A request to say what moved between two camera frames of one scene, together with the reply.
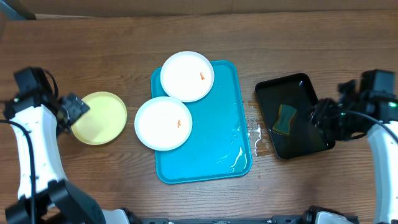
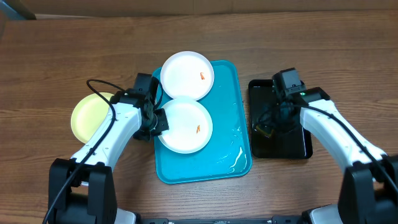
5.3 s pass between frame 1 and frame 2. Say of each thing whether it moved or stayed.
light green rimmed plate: stayed
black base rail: stayed
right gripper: moved
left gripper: moved
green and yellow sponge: moved
